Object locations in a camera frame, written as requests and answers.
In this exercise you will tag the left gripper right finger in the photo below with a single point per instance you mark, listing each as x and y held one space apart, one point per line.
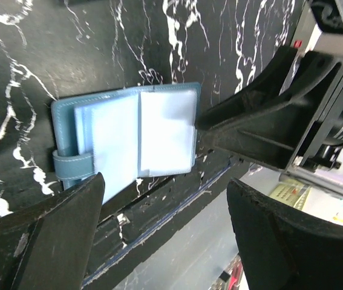
281 247

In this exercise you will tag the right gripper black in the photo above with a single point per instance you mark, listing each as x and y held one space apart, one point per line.
271 126

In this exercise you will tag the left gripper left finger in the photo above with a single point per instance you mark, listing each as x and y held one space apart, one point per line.
47 245

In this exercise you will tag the blue leather card holder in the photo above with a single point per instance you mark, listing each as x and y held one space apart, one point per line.
126 134

